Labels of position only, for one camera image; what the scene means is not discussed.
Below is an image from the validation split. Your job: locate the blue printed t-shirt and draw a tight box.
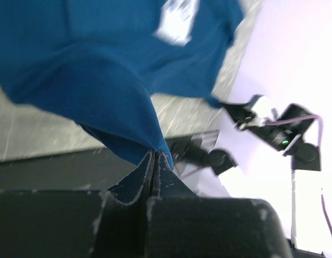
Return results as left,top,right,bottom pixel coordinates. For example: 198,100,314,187
0,1,244,164

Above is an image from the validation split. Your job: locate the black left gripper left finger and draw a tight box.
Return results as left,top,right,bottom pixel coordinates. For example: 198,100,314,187
0,152,155,257

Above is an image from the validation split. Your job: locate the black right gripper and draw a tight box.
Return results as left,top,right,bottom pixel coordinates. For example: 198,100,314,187
221,102,297,152

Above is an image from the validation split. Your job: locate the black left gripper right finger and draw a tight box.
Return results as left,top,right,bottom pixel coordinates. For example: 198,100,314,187
145,154,292,257

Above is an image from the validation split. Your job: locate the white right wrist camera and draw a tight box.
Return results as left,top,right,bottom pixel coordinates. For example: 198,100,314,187
248,95,278,127

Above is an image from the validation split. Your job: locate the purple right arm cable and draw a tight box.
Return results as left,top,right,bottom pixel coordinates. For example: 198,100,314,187
259,114,332,253

